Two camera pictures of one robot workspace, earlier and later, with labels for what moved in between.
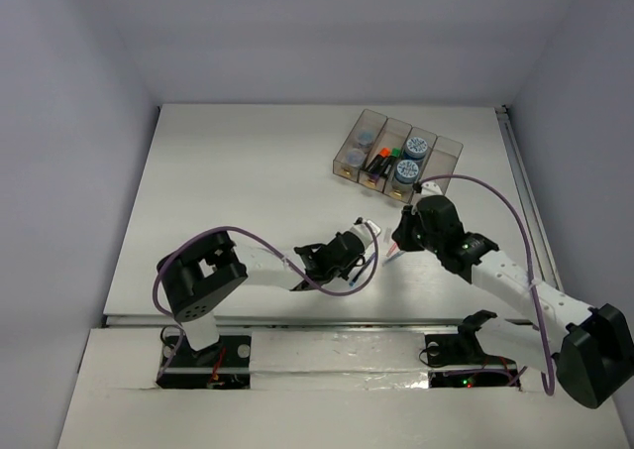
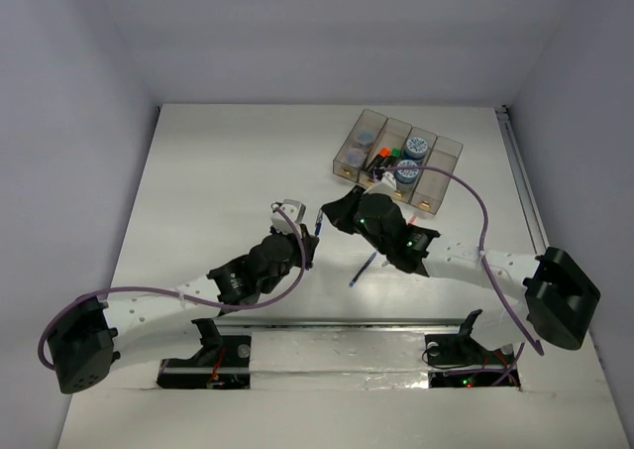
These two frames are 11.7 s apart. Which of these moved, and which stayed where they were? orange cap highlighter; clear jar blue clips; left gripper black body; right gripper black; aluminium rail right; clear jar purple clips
Moved: right gripper black; left gripper black body
Stayed: aluminium rail right; orange cap highlighter; clear jar blue clips; clear jar purple clips
